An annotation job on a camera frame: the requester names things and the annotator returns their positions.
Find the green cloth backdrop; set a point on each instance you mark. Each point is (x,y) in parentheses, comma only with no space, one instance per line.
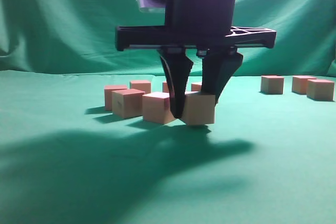
(77,37)

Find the pink wooden cube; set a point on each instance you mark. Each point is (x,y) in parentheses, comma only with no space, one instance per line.
(196,86)
(320,89)
(272,84)
(127,103)
(300,83)
(143,85)
(199,108)
(156,108)
(108,89)
(165,88)

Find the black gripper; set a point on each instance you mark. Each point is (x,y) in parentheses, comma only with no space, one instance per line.
(200,24)

